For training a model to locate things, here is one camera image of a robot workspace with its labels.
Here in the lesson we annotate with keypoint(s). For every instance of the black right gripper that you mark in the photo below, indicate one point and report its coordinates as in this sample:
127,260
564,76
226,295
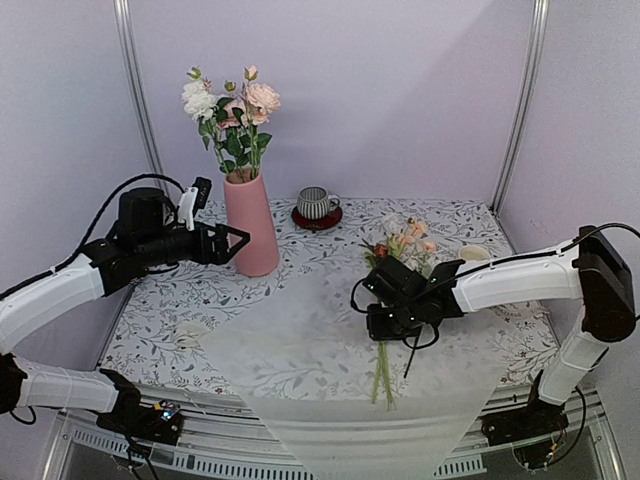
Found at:
377,331

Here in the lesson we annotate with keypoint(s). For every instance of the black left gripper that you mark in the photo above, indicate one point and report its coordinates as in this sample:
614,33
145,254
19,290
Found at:
220,254

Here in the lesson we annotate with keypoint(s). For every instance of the rust red rose stem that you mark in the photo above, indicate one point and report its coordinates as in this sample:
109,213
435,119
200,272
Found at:
374,254

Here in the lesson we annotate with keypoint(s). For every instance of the white rose flower stem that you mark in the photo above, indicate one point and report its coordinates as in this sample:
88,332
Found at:
392,225

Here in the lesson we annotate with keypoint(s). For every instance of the white translucent wrapping paper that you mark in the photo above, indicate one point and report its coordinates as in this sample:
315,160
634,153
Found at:
302,360

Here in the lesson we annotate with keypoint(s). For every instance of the pink peony flower stem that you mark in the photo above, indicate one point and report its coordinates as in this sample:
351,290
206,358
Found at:
231,147

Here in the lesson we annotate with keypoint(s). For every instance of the white peony flower stem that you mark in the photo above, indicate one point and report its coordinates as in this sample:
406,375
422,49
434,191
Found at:
200,104

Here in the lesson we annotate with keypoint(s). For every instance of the orange blossom flower stem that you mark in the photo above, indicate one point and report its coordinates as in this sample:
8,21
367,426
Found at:
417,249

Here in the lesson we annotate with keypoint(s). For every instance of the peach rose flower stem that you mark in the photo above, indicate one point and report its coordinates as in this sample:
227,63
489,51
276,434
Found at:
260,101

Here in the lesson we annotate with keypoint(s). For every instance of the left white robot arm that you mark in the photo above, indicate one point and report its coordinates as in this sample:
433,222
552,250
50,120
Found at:
31,307

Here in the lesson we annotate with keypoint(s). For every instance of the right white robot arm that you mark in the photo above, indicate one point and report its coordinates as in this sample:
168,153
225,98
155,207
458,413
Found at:
587,268

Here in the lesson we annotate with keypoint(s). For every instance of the pink tall vase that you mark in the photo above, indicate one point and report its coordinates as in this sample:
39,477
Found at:
247,209

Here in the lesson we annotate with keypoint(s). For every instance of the cream white mug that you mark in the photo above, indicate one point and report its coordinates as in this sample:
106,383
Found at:
473,253

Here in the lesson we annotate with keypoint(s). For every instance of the floral patterned table mat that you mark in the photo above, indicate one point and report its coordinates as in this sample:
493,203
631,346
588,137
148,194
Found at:
142,347

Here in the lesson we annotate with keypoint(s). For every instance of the striped grey ceramic cup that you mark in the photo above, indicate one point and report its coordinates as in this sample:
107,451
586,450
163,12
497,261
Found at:
314,202

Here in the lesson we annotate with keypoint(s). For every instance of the dark red saucer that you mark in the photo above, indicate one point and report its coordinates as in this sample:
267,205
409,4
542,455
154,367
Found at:
332,219

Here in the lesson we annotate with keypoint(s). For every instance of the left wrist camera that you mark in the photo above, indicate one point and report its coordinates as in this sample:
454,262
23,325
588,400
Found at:
192,200

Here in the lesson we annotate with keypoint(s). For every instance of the aluminium front rail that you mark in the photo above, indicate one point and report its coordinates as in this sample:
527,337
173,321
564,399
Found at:
222,439

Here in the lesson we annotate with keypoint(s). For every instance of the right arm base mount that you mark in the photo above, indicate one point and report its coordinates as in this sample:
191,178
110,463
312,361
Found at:
535,418

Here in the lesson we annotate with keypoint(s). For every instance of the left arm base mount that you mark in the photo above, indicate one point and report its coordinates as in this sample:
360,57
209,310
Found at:
161,423

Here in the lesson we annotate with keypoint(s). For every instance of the left aluminium frame post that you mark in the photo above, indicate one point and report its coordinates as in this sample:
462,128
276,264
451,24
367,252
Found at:
134,79

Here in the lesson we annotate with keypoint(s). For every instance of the aluminium frame post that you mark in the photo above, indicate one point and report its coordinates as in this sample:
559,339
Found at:
134,79
532,62

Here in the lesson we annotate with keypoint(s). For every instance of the right aluminium frame post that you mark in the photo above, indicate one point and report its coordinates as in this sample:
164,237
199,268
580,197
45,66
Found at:
532,62

